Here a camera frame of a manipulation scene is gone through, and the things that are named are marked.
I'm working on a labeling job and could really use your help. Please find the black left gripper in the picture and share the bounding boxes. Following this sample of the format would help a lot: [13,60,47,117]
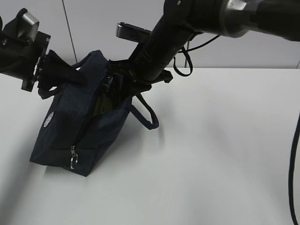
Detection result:
[15,31,86,94]

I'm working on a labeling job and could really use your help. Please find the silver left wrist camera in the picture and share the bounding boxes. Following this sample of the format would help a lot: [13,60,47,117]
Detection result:
[17,12,39,42]

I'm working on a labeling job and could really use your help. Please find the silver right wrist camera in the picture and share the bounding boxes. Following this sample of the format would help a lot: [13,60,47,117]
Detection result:
[116,22,151,43]

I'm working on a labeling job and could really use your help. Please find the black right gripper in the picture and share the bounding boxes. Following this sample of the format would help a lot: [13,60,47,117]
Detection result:
[107,60,173,96]

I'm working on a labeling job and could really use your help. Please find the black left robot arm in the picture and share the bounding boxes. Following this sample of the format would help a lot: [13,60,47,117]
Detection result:
[0,9,87,99]

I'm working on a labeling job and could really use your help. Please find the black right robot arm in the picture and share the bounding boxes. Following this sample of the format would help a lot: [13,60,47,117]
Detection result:
[107,0,300,96]

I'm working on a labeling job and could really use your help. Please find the glass container green lid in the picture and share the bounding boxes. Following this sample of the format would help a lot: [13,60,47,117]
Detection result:
[92,93,115,117]

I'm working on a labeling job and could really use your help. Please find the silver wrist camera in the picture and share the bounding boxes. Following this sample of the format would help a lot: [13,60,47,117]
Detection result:
[17,12,39,42]
[116,22,151,43]

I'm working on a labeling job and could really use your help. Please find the dark blue lunch bag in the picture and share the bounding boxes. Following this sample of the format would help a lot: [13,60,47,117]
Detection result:
[30,50,159,176]

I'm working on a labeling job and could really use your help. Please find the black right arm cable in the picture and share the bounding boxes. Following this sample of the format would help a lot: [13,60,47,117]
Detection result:
[172,32,300,225]

